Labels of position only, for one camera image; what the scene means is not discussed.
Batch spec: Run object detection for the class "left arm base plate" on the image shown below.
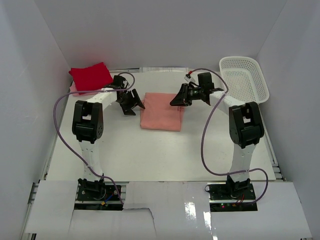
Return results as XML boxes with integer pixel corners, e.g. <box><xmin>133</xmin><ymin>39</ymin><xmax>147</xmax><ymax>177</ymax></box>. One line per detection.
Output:
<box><xmin>74</xmin><ymin>178</ymin><xmax>123</xmax><ymax>211</ymax></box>

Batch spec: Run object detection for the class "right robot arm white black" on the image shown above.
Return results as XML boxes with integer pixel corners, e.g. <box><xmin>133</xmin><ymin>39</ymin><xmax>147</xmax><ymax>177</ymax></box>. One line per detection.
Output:
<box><xmin>170</xmin><ymin>71</ymin><xmax>265</xmax><ymax>200</ymax></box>

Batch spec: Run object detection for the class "folded light pink t shirt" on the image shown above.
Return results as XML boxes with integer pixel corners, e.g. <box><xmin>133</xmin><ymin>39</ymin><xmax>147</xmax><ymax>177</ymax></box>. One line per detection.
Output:
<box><xmin>69</xmin><ymin>82</ymin><xmax>101</xmax><ymax>97</ymax></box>

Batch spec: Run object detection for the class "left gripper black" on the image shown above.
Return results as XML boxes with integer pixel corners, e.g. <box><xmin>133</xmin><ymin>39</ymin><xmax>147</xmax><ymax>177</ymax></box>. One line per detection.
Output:
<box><xmin>116</xmin><ymin>88</ymin><xmax>145</xmax><ymax>116</ymax></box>

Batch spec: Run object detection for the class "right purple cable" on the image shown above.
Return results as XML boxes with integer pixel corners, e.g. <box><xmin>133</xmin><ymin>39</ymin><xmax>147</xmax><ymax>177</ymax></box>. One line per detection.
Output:
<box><xmin>186</xmin><ymin>67</ymin><xmax>270</xmax><ymax>206</ymax></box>

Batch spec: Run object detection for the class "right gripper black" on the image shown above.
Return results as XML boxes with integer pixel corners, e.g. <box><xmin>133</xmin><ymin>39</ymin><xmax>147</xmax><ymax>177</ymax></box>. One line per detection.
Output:
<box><xmin>170</xmin><ymin>83</ymin><xmax>204</xmax><ymax>107</ymax></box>

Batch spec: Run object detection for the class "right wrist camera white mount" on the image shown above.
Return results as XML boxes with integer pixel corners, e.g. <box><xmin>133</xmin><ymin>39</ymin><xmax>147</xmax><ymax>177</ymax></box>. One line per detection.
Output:
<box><xmin>184</xmin><ymin>73</ymin><xmax>198</xmax><ymax>86</ymax></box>

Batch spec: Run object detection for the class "white paper sheet at back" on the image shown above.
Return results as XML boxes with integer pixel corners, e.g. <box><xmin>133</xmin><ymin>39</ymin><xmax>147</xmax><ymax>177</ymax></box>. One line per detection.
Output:
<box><xmin>139</xmin><ymin>67</ymin><xmax>189</xmax><ymax>73</ymax></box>

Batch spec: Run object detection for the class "white perforated plastic basket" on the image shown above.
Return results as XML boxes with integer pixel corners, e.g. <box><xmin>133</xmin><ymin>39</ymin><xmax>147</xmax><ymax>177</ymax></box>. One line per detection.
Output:
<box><xmin>219</xmin><ymin>56</ymin><xmax>270</xmax><ymax>104</ymax></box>

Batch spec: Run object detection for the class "salmon pink t shirt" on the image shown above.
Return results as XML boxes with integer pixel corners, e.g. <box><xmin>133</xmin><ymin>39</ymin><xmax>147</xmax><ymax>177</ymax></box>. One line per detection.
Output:
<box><xmin>140</xmin><ymin>92</ymin><xmax>185</xmax><ymax>132</ymax></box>

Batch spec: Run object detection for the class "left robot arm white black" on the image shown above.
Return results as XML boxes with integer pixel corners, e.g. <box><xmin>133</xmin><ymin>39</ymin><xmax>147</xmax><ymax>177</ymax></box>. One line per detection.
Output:
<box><xmin>72</xmin><ymin>72</ymin><xmax>145</xmax><ymax>182</ymax></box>

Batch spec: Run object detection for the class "folded red t shirt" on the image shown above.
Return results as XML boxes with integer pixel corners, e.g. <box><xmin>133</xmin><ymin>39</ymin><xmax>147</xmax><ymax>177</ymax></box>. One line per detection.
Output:
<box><xmin>68</xmin><ymin>62</ymin><xmax>113</xmax><ymax>91</ymax></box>

